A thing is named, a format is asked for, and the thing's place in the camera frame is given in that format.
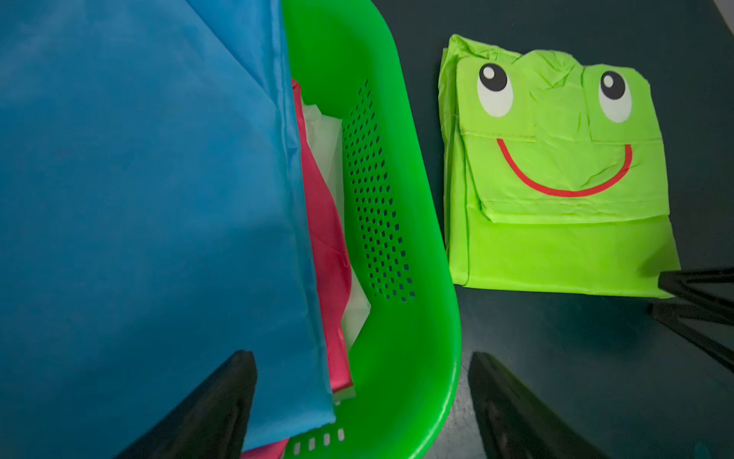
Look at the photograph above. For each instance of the blue raincoat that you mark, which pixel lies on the blue raincoat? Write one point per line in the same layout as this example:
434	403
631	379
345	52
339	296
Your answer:
153	222

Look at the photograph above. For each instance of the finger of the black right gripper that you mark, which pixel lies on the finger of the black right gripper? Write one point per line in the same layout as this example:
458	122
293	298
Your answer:
700	304
672	316

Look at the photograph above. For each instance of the green plastic basket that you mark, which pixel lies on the green plastic basket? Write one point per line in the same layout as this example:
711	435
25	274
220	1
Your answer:
406	363

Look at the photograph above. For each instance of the green frog raincoat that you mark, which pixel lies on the green frog raincoat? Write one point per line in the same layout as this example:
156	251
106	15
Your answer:
555	174

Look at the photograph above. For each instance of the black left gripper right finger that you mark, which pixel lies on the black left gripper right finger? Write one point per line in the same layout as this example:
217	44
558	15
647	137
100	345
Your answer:
513	422

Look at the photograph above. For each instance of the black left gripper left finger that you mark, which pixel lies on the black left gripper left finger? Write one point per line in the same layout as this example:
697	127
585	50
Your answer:
211	422

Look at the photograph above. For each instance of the white raincoat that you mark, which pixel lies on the white raincoat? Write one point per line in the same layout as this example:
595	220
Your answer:
344	229

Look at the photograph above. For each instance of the pink bunny raincoat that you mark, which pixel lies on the pink bunny raincoat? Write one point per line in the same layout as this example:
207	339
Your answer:
327	258

